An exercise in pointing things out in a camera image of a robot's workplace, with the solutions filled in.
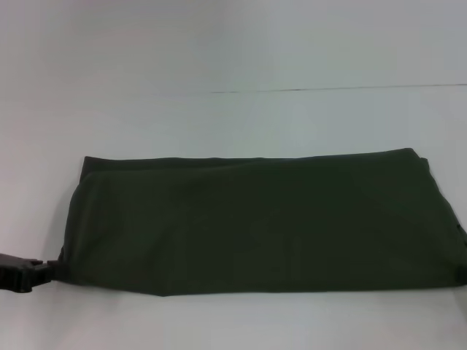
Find dark green printed t-shirt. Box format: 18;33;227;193
56;147;467;298

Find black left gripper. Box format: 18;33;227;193
0;252;63;294

